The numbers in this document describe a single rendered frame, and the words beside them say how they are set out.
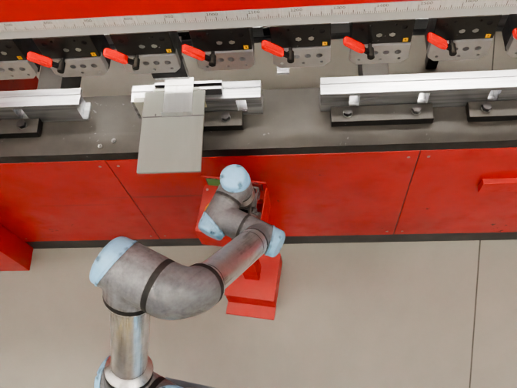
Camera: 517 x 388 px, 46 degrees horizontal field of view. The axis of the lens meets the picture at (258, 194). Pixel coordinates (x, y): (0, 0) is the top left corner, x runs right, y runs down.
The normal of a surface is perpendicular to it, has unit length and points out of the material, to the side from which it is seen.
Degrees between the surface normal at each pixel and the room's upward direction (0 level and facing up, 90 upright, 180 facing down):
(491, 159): 90
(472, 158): 90
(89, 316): 0
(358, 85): 0
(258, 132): 0
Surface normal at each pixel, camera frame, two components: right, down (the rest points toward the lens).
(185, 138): -0.09, -0.40
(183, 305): 0.41, 0.33
